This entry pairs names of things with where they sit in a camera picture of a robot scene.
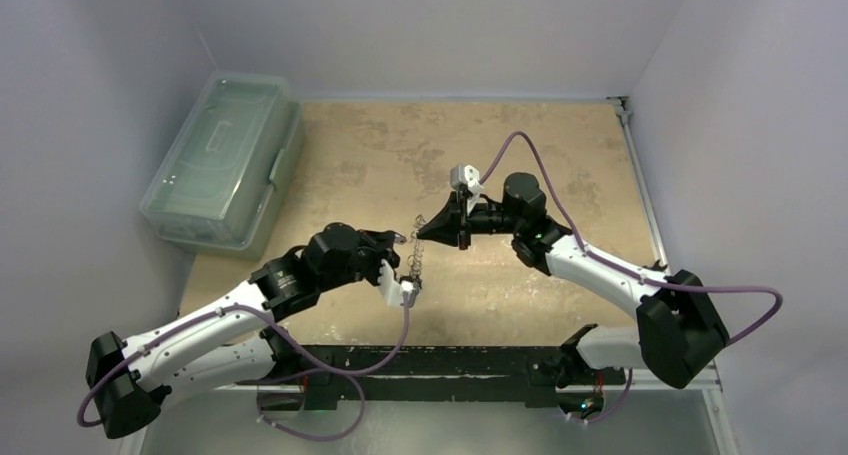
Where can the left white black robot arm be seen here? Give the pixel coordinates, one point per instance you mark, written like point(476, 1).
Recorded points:
point(238, 337)

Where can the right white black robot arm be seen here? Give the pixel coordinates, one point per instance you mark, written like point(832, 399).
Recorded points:
point(677, 330)

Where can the large keyring with keys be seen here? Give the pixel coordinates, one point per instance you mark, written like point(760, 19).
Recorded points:
point(415, 259)

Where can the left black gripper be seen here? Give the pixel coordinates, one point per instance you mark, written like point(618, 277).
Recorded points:
point(380, 246)

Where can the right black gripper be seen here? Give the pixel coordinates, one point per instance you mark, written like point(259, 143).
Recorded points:
point(462, 219)

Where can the translucent green plastic storage box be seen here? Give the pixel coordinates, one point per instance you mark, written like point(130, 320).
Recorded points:
point(222, 183)

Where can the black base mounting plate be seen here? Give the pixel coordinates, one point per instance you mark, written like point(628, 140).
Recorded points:
point(534, 376)

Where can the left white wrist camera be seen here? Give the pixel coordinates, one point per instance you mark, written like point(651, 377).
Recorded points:
point(397, 291)

